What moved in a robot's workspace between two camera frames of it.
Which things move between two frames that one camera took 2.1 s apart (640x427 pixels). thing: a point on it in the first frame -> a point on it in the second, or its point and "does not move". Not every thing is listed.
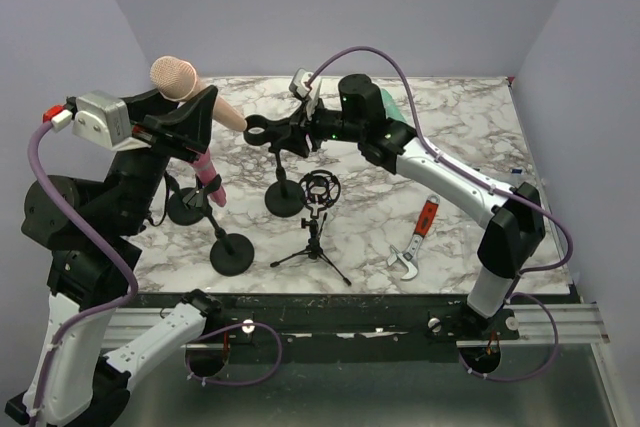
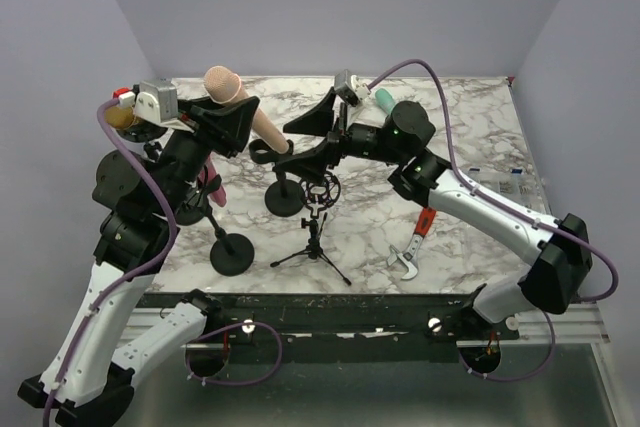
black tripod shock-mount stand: (318, 189) does not move
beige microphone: (178, 80) -> (224, 85)
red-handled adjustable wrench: (423, 226) does not move
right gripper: (296, 139) -> (318, 122)
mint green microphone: (391, 108) does not move
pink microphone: (207, 170) does not move
